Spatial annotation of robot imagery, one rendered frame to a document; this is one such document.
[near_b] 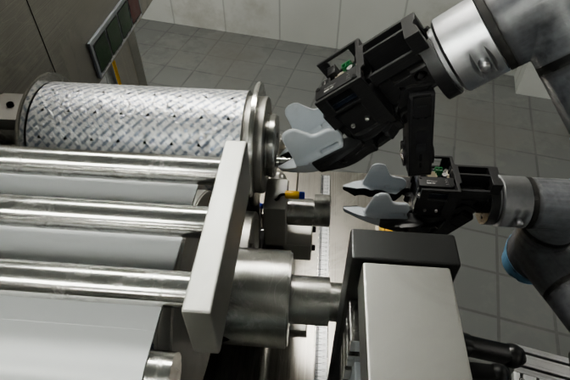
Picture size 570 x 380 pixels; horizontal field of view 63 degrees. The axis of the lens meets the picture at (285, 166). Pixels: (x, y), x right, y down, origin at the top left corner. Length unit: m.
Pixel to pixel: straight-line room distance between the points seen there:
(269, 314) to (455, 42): 0.27
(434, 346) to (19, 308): 0.17
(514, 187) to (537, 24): 0.33
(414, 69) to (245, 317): 0.28
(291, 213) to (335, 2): 2.62
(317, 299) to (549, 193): 0.49
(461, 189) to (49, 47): 0.62
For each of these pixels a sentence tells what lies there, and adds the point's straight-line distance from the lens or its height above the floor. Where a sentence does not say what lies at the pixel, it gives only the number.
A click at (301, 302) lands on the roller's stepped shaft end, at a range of 0.31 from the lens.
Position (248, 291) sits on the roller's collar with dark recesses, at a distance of 0.30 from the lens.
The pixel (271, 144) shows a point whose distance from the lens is 0.52.
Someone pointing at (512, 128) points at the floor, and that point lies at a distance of 2.83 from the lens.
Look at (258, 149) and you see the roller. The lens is 0.50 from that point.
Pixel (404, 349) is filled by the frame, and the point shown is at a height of 1.44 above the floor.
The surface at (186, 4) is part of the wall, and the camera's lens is 3.52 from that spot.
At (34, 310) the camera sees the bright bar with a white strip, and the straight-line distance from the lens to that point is 0.23.
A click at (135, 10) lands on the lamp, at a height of 1.18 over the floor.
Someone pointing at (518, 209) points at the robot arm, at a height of 1.13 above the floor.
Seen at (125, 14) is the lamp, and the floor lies 1.19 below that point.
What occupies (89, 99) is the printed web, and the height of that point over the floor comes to 1.31.
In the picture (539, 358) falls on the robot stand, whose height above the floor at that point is 0.23.
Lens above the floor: 1.62
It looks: 44 degrees down
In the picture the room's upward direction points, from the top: straight up
